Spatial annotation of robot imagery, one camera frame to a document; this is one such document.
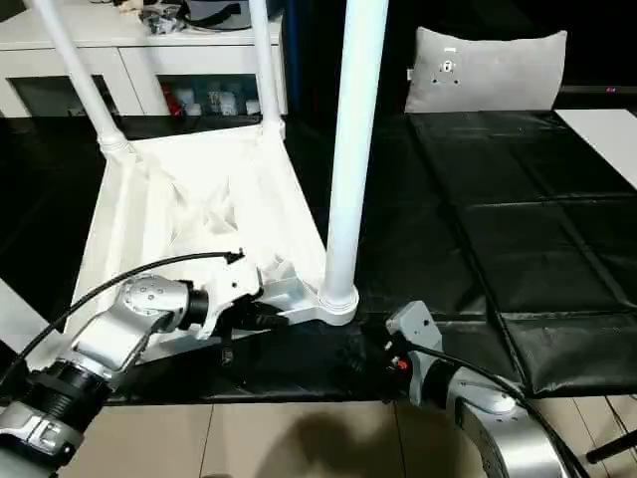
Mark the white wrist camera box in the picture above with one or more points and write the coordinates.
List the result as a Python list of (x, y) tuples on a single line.
[(413, 329), (234, 284)]

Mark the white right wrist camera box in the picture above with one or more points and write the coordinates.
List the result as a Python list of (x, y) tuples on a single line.
[(413, 329)]

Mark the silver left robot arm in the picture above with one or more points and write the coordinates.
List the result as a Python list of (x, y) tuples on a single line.
[(109, 339)]

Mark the white plastic table top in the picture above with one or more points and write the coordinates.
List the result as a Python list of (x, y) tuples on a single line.
[(199, 199)]

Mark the white flat board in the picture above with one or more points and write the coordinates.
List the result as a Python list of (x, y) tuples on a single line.
[(607, 139)]

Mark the colourful clutter bundle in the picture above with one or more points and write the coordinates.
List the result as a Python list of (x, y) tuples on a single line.
[(149, 15)]

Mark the white sideboard cabinet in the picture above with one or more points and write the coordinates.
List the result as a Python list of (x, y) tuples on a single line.
[(129, 60)]

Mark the black floor stand leg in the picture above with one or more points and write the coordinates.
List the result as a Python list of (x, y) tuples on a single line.
[(612, 448)]

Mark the grey pillow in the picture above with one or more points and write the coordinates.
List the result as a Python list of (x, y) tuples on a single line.
[(488, 70)]

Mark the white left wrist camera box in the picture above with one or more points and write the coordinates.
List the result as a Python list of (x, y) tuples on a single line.
[(234, 284)]

